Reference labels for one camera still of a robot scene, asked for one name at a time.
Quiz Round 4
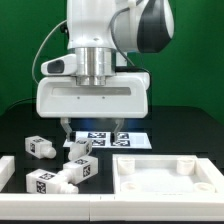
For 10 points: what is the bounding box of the white left fence block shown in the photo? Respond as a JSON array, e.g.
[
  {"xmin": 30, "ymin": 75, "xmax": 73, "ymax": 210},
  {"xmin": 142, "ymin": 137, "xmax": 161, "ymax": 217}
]
[{"xmin": 0, "ymin": 156, "xmax": 15, "ymax": 192}]

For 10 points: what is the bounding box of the grey camera cable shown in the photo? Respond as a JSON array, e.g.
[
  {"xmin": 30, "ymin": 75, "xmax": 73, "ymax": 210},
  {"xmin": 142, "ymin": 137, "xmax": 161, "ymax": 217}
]
[{"xmin": 31, "ymin": 19, "xmax": 69, "ymax": 84}]

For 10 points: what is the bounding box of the black cable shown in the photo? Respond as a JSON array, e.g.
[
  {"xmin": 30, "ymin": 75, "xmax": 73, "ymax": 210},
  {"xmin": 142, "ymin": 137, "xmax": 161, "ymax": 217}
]
[{"xmin": 7, "ymin": 97, "xmax": 38, "ymax": 111}]

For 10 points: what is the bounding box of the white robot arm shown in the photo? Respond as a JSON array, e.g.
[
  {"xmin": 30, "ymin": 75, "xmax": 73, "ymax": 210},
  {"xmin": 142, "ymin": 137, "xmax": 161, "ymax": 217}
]
[{"xmin": 36, "ymin": 0, "xmax": 174, "ymax": 137}]

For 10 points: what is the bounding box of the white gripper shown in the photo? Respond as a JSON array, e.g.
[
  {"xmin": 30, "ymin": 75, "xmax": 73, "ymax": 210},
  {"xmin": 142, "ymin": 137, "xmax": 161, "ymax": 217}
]
[{"xmin": 36, "ymin": 72, "xmax": 150, "ymax": 141}]

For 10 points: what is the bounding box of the white sheet with tags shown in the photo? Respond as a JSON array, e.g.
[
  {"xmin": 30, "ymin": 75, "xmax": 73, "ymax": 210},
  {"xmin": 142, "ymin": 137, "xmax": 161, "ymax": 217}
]
[{"xmin": 62, "ymin": 130, "xmax": 153, "ymax": 150}]

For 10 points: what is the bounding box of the white front fence bar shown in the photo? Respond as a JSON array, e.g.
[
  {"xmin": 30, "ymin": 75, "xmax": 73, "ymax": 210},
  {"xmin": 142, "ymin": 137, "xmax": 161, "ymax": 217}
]
[{"xmin": 0, "ymin": 193, "xmax": 224, "ymax": 221}]

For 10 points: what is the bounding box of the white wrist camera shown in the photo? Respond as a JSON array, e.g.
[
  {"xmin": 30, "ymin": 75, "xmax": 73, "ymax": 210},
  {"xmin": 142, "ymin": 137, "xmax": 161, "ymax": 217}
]
[{"xmin": 41, "ymin": 54, "xmax": 77, "ymax": 76}]

